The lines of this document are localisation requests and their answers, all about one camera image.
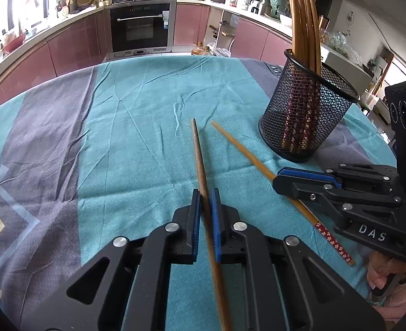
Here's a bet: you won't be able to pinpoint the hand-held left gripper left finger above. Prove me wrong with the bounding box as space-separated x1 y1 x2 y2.
20 189 201 331

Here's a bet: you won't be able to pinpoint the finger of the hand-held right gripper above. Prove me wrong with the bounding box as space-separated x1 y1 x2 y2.
278 164 400 195
273 175 404 229

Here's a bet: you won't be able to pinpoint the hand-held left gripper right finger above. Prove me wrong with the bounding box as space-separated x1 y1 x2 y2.
210 189 386 331

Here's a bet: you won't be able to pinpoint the dark brown chopstick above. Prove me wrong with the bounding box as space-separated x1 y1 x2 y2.
191 118 234 331

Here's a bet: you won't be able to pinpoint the black mesh utensil cup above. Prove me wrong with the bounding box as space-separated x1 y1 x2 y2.
259 49 360 162

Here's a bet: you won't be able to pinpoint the light floral-handled chopstick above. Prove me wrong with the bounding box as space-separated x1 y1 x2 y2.
211 121 356 267

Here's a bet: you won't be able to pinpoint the bunch of wooden chopsticks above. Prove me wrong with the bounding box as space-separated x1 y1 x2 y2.
285 0 322 152

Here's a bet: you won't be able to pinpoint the person's right hand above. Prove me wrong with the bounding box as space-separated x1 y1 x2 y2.
366 252 406 295

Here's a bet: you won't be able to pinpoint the teal grey tablecloth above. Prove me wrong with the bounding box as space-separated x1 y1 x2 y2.
0 55 398 331

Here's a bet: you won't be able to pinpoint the green covered appliance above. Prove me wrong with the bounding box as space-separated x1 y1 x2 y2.
261 0 289 18

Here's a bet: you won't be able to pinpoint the black built-in oven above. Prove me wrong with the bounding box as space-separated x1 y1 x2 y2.
109 2 173 54

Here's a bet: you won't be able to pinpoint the pink kitchen cabinets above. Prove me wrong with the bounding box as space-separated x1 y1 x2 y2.
0 3 293 121

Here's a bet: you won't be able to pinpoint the red bowl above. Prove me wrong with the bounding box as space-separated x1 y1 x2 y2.
4 34 27 52

